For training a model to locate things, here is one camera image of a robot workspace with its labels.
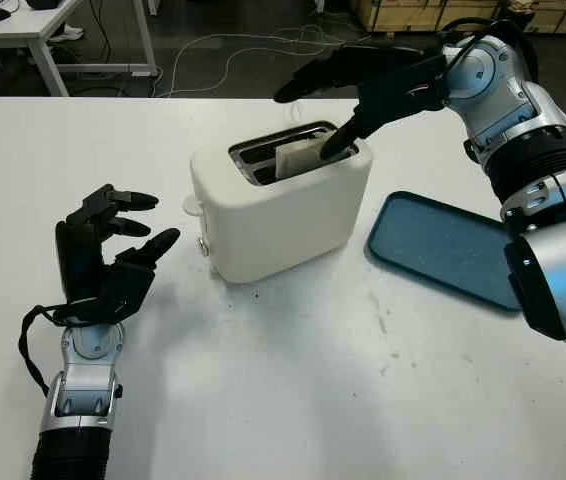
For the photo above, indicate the white shoe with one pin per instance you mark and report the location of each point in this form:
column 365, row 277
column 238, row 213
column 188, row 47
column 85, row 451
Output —
column 70, row 34

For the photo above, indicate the white office desk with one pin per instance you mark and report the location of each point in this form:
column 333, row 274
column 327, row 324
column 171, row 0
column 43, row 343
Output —
column 23, row 25

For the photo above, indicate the white bread slice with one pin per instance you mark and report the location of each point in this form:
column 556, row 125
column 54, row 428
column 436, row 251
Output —
column 295, row 157

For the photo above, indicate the wooden crate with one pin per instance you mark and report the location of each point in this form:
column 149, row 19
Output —
column 438, row 15

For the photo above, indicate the white two-slot toaster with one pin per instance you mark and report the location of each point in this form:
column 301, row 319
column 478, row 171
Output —
column 283, row 225

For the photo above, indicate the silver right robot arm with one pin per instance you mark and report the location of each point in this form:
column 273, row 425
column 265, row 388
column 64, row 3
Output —
column 553, row 200

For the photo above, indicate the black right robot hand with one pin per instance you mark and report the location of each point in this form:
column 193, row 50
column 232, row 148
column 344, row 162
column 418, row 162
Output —
column 333, row 65

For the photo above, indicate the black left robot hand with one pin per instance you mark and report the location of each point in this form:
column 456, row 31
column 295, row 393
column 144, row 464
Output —
column 78, row 255

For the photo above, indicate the blue rectangular tray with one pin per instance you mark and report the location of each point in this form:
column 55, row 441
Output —
column 438, row 250

